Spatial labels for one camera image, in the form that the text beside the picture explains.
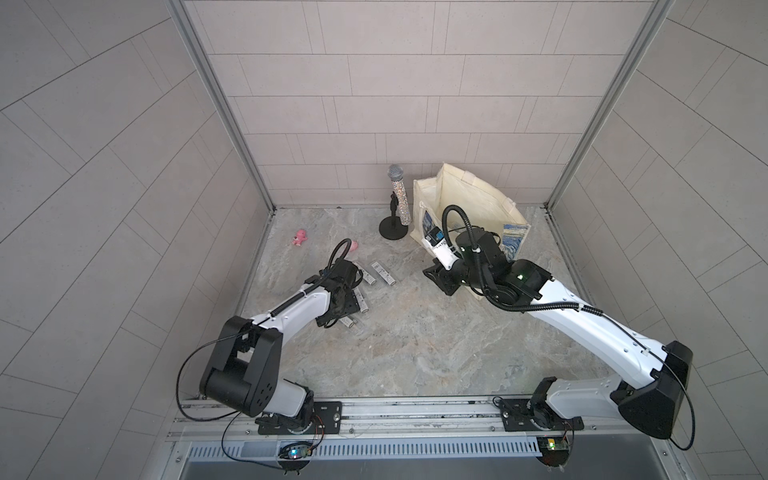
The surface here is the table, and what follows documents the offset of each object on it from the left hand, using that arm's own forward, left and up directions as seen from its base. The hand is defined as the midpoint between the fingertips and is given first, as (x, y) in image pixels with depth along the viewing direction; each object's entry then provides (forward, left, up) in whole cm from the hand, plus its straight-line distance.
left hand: (348, 307), depth 90 cm
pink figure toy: (+26, +20, +2) cm, 32 cm away
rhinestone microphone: (+30, -14, +27) cm, 43 cm away
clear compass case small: (-6, -1, +2) cm, 6 cm away
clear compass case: (+9, -12, +2) cm, 15 cm away
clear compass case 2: (+10, -5, +1) cm, 11 cm away
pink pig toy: (+23, 0, +1) cm, 23 cm away
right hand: (0, -22, +23) cm, 32 cm away
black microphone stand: (+30, -13, +2) cm, 33 cm away
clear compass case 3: (+1, -4, +2) cm, 5 cm away
